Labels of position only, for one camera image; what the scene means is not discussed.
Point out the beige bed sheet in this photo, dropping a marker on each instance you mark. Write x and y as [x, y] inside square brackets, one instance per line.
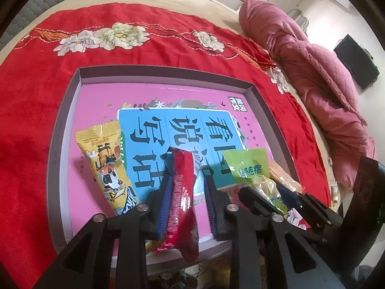
[180, 0]

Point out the orange clear snack packet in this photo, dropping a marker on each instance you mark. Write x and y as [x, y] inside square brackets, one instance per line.
[282, 173]

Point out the pink book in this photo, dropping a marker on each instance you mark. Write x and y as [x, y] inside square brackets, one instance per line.
[96, 111]

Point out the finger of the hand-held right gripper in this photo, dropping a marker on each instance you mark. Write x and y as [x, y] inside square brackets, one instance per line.
[290, 197]
[252, 200]

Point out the black television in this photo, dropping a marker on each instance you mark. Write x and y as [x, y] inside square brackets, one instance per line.
[358, 61]

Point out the yellow bread packet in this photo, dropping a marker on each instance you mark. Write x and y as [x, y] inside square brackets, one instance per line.
[105, 156]

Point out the red snack bar packet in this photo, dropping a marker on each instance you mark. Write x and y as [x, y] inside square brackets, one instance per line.
[183, 192]

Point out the small pale packet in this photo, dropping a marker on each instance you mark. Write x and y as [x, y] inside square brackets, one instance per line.
[335, 194]

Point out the grey shallow cardboard box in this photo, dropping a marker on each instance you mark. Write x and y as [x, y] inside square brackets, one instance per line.
[63, 126]

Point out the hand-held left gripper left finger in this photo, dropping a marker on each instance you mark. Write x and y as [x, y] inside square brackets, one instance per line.
[164, 216]

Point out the green snack packet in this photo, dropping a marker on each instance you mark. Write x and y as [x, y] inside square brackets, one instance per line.
[246, 162]

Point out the red floral blanket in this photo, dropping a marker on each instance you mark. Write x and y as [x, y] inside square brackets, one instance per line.
[30, 81]

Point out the grey quilted headboard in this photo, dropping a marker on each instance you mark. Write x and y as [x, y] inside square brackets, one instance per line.
[45, 3]

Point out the pink quilt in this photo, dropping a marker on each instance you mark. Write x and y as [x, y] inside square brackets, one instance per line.
[315, 81]

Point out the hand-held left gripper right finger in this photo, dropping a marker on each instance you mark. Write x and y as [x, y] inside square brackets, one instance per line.
[210, 207]

